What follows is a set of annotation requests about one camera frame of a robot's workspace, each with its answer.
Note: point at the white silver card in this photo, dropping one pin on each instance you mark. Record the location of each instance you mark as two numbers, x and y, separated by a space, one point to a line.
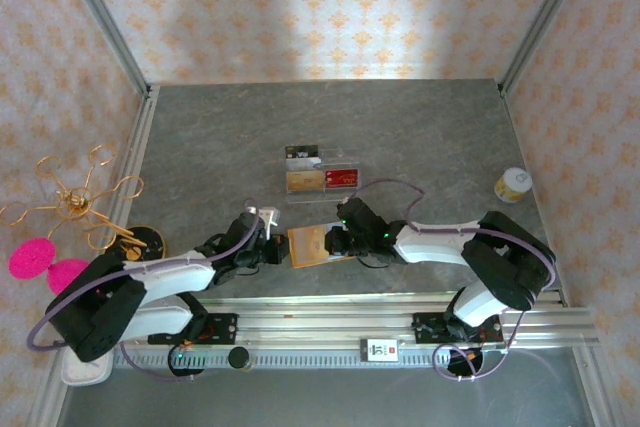
302 165

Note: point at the black VIP card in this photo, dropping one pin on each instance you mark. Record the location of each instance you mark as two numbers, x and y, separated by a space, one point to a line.
301 152

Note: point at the aluminium side rail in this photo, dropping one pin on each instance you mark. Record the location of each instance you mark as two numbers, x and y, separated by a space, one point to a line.
135 157

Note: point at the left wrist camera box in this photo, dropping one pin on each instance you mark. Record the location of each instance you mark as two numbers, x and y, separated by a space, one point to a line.
270 214

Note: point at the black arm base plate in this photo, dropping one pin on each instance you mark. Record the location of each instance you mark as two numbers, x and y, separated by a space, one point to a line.
425 328
225 328

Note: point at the clear acrylic card stand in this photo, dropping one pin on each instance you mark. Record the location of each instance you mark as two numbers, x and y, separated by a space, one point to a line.
342 159

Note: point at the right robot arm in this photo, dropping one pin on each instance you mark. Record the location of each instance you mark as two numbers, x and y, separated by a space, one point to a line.
435 247

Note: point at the white label tag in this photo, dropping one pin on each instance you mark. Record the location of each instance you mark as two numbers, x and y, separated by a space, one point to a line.
380 350

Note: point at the white square clock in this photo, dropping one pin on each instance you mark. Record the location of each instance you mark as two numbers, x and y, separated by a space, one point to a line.
87 374

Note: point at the black round knob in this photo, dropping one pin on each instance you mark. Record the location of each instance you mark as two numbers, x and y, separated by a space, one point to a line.
239 358

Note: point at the orange leather card holder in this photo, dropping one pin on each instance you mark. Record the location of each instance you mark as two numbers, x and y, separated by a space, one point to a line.
307 247

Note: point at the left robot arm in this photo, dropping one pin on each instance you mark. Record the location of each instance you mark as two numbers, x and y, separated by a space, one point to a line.
170 277

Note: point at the gold card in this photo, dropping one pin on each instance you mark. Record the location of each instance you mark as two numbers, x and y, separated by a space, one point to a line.
304 182

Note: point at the black round gold-print plate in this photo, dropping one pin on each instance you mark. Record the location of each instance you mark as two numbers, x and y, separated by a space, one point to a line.
147 242

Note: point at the aluminium frame post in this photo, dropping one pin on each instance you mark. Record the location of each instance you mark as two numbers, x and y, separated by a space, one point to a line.
541 22
109 27

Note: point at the aluminium mounting rail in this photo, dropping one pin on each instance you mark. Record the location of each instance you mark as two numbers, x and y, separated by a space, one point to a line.
325 322

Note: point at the red card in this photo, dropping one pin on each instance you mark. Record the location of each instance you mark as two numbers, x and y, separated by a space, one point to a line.
342 178

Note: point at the small yellow white jar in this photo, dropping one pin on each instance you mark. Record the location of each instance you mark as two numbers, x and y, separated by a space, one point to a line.
512 186

